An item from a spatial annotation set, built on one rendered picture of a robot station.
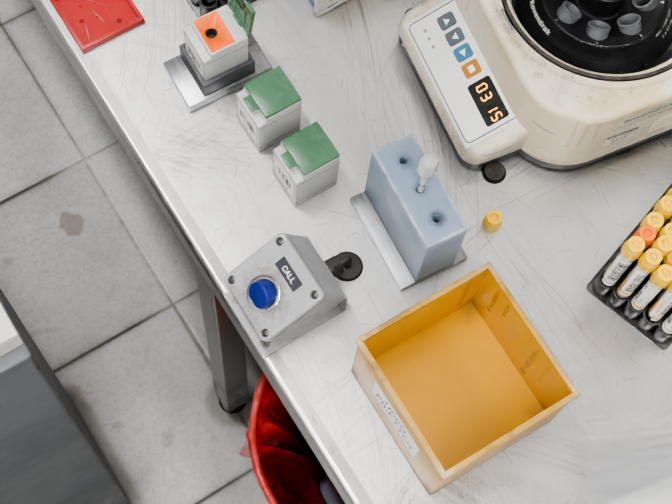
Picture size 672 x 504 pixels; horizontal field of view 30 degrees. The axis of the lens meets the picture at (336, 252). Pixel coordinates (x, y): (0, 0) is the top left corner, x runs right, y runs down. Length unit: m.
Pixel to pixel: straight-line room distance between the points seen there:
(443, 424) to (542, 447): 0.09
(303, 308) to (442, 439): 0.17
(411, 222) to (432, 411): 0.17
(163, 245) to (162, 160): 0.91
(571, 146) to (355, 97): 0.22
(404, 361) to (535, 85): 0.27
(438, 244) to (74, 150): 1.20
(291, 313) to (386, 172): 0.15
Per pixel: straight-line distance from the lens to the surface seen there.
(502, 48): 1.14
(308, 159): 1.12
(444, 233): 1.06
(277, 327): 1.07
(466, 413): 1.12
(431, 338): 1.13
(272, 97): 1.14
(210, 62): 1.16
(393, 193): 1.08
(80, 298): 2.08
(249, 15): 1.14
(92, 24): 1.26
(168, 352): 2.04
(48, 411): 1.32
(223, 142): 1.20
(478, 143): 1.17
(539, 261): 1.18
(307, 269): 1.06
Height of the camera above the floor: 1.96
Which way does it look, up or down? 70 degrees down
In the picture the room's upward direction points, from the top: 9 degrees clockwise
